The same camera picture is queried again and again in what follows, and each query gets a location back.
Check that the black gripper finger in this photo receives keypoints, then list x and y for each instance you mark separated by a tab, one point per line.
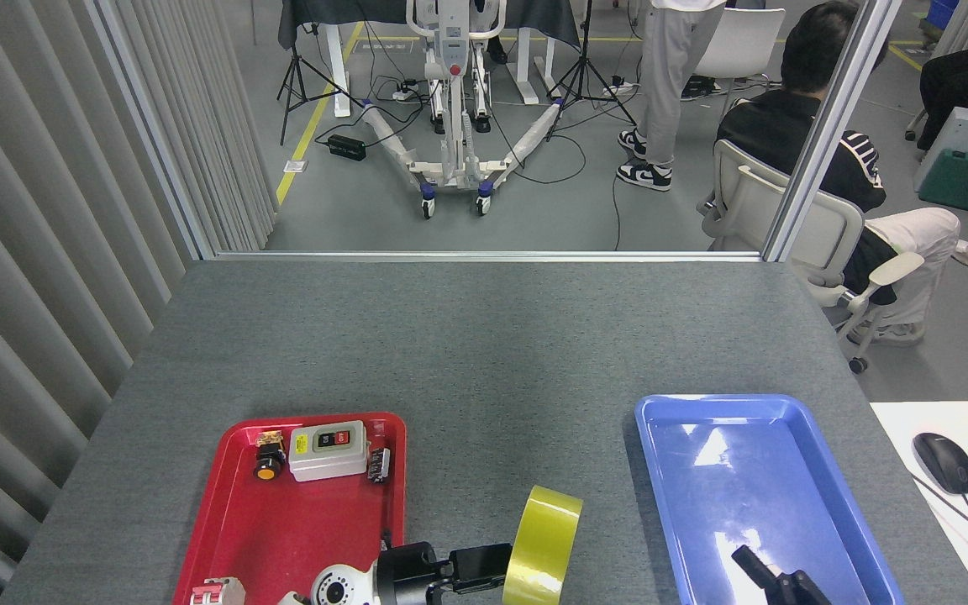
805	591
757	567

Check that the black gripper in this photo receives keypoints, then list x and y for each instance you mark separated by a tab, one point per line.
404	576

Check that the yellow tape roll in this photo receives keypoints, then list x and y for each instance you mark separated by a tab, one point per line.
543	546

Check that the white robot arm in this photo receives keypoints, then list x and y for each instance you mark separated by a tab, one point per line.
354	584

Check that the blue plastic tray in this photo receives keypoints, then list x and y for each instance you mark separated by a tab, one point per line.
719	504

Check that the small black terminal block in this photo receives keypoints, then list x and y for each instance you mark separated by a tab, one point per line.
379	466

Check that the red plastic tray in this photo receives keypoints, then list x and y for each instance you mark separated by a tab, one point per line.
299	538

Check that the black computer mouse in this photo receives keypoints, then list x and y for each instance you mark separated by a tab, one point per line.
944	464

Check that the black orange push button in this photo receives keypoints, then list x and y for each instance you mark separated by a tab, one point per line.
268	464

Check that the white office chair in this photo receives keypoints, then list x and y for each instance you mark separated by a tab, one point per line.
744	206

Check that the black power adapter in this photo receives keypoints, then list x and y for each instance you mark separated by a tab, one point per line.
347	148

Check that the small white floor plate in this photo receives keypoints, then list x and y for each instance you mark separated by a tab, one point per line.
295	166

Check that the seated person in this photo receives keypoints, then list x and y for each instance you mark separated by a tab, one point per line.
778	126

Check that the white stand on wheels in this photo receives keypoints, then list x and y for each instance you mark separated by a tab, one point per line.
453	101

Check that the white power strip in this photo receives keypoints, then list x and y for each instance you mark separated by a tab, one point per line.
406	92

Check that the standing person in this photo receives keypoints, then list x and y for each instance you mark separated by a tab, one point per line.
669	76

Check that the black tripod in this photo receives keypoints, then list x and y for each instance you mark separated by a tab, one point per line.
297	71
585	67

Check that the white plastic chair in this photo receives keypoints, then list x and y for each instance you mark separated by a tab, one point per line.
740	42

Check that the person in black trousers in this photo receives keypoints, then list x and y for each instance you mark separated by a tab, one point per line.
963	76

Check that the black cloth covered desk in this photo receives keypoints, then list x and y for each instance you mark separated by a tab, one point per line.
366	15

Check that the blue crate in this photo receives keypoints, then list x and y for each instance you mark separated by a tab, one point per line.
942	13

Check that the grey switch box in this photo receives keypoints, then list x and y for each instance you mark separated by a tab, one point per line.
328	458

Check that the white red switch block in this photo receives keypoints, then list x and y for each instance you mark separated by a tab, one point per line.
217	592

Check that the silver frame rail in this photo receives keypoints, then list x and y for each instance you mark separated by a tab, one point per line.
484	255

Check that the silver frame post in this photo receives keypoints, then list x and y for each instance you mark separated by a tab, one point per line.
828	134
156	143

